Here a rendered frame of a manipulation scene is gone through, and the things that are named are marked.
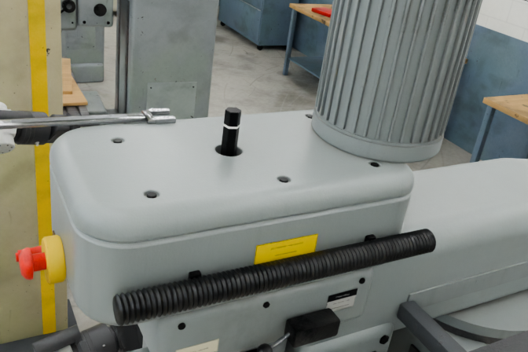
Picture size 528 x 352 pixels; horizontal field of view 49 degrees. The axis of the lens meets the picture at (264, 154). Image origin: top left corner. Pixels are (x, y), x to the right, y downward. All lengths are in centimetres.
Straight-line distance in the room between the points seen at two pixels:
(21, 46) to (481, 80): 452
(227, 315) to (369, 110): 33
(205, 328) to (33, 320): 241
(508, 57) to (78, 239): 534
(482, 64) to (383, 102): 521
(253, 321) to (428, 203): 39
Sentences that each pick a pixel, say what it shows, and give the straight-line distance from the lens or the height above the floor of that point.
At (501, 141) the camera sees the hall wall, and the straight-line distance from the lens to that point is 589.
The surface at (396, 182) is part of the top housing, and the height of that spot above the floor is 188.
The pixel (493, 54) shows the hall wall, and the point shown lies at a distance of 592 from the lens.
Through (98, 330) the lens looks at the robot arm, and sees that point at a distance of 137.
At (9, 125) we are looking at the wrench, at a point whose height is 190.
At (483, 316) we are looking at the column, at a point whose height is 156.
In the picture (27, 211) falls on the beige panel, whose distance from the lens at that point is 278.
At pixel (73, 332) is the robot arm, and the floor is 130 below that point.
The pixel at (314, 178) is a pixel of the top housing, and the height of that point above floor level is 189.
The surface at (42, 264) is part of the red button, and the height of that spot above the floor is 176.
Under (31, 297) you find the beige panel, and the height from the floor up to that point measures 28.
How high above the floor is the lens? 223
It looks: 26 degrees down
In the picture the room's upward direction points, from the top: 8 degrees clockwise
